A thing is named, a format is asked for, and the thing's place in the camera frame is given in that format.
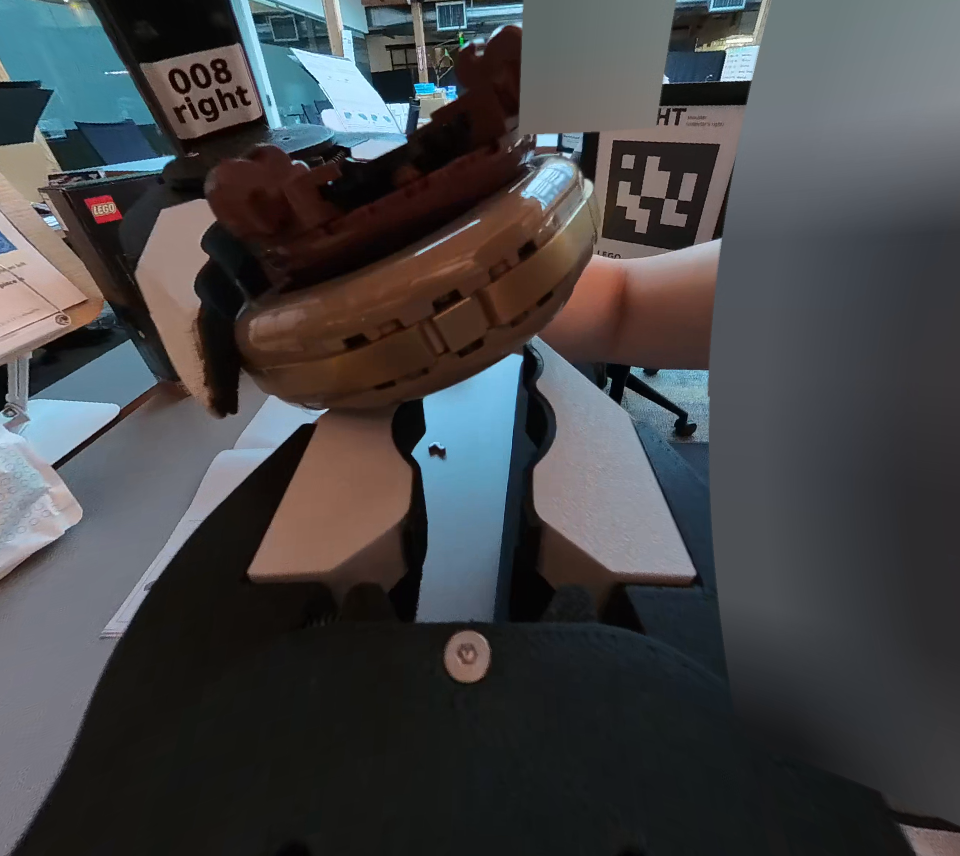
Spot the black white marker board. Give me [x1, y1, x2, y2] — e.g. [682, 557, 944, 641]
[592, 106, 745, 261]

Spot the white stand base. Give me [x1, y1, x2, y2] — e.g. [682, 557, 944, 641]
[0, 355, 121, 469]

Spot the person's right forearm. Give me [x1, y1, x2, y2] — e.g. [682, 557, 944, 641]
[547, 237, 723, 371]

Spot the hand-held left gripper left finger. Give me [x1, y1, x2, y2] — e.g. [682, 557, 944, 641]
[247, 400, 430, 621]

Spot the brick instruction booklet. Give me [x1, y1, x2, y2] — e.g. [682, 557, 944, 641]
[101, 406, 325, 640]

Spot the round tan brown brick model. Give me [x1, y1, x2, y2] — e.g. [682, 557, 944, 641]
[202, 23, 601, 415]

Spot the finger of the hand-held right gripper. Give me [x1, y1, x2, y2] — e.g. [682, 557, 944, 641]
[135, 196, 249, 418]

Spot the clear plastic bag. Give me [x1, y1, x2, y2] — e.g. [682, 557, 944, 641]
[0, 421, 85, 581]

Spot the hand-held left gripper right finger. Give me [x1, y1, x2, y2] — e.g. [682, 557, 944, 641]
[498, 338, 699, 621]

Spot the black office chair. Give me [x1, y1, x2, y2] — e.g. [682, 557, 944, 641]
[606, 362, 710, 439]

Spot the printed paper sheet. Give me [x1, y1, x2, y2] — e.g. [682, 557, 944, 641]
[0, 177, 105, 364]

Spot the black toy brick box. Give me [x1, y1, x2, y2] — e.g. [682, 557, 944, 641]
[39, 172, 192, 388]

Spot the white display board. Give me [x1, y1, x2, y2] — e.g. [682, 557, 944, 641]
[291, 46, 402, 137]

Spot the grey desk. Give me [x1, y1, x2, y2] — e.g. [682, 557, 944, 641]
[0, 346, 528, 853]

